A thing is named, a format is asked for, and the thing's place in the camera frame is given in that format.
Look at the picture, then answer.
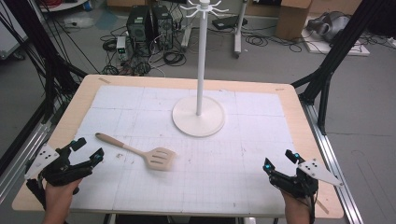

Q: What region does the black metal frame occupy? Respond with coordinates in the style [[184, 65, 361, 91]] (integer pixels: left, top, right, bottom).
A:
[[8, 0, 89, 125], [290, 0, 389, 135]]

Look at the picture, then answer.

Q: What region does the person's left hand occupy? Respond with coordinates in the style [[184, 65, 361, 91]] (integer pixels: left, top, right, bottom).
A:
[[44, 179, 83, 217]]

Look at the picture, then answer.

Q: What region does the bundle of floor cables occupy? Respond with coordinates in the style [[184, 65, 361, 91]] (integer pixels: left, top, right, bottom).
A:
[[100, 26, 189, 77]]

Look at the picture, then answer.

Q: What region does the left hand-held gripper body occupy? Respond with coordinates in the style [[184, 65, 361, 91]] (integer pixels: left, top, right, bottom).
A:
[[24, 143, 95, 188]]

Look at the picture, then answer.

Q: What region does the black flat device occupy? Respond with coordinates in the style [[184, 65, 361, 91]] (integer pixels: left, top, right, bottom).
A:
[[212, 14, 249, 31]]

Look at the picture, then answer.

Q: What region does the person's right hand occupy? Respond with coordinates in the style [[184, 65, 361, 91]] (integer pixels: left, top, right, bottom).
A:
[[280, 190, 313, 217]]

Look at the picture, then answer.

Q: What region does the white stand leg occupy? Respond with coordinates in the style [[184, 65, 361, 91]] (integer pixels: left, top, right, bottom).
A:
[[233, 0, 249, 59], [180, 18, 194, 52]]

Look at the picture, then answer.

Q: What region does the aluminium rail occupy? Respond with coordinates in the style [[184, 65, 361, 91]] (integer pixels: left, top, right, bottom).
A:
[[299, 98, 364, 224], [0, 119, 53, 204]]

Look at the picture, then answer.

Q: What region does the cardboard box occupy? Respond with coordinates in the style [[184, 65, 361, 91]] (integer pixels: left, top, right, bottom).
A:
[[275, 0, 313, 42]]

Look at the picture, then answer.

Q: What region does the white flat board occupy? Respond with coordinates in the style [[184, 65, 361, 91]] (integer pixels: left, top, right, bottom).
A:
[[302, 30, 372, 58]]

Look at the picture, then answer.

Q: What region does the coiled black floor cable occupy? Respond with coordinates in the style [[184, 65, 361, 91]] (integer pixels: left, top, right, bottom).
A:
[[244, 31, 304, 54]]

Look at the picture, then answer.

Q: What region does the small grey power supply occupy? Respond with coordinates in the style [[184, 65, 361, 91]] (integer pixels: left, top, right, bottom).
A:
[[115, 35, 128, 62]]

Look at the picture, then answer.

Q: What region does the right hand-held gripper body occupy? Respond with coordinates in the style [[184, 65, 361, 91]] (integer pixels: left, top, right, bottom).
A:
[[269, 158, 345, 201]]

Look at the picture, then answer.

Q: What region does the white gridded mat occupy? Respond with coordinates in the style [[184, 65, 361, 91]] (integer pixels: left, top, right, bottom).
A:
[[65, 84, 297, 217]]

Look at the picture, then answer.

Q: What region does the white hook stand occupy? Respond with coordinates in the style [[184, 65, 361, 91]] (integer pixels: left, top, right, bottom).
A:
[[171, 0, 230, 138]]

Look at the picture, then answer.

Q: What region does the black computer tower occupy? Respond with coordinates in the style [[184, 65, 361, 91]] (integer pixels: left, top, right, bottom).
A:
[[125, 5, 154, 52], [151, 4, 175, 51]]

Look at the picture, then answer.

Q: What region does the beige slotted spatula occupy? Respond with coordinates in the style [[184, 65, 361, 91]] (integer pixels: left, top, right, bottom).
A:
[[94, 132, 177, 172]]

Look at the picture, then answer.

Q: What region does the grey bag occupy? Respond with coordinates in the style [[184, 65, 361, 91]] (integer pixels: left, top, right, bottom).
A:
[[306, 11, 352, 44]]

